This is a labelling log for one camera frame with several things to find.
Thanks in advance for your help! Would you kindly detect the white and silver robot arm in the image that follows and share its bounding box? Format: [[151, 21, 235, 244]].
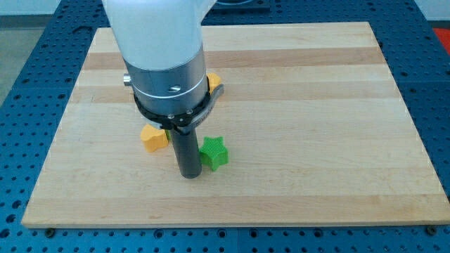
[[103, 0, 216, 115]]

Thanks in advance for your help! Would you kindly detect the yellow block behind arm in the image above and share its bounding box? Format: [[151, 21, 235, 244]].
[[207, 72, 221, 94]]

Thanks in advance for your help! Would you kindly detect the yellow heart block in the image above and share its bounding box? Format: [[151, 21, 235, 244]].
[[140, 124, 169, 153]]

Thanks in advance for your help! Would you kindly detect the green star block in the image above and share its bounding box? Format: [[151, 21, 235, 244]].
[[199, 136, 229, 171]]

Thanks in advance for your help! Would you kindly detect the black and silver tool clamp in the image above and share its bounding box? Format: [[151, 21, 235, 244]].
[[134, 84, 224, 134]]

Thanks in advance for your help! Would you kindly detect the dark grey cylindrical pointer tool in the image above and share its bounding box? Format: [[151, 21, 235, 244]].
[[169, 130, 202, 179]]

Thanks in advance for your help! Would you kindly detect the small green block behind pointer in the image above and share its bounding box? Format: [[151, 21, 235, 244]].
[[165, 130, 171, 142]]

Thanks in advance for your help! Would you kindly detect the light wooden board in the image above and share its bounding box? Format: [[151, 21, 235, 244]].
[[22, 22, 449, 228]]

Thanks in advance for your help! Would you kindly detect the red object at right edge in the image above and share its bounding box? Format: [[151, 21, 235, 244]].
[[433, 28, 450, 54]]

